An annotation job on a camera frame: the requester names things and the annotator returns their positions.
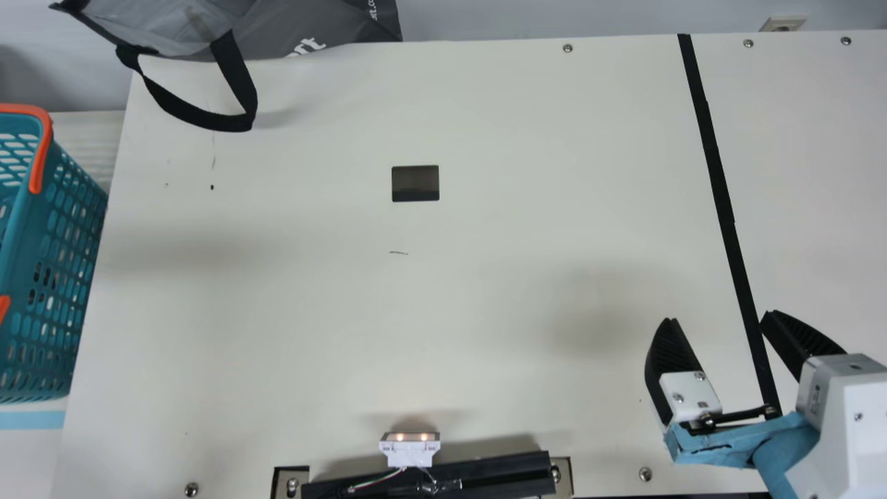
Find teal shopping basket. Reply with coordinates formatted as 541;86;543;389
0;104;109;405

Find black strip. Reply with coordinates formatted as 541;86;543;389
677;33;783;421

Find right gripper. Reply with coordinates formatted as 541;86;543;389
644;310;848;499

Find dark grey bag with straps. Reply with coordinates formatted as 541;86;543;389
49;0;403;133

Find small square scanner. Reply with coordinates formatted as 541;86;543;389
392;165;441;203

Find small white device with lights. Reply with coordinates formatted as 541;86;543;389
379;431;441;469

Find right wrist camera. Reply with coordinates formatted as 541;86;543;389
785;353;887;499

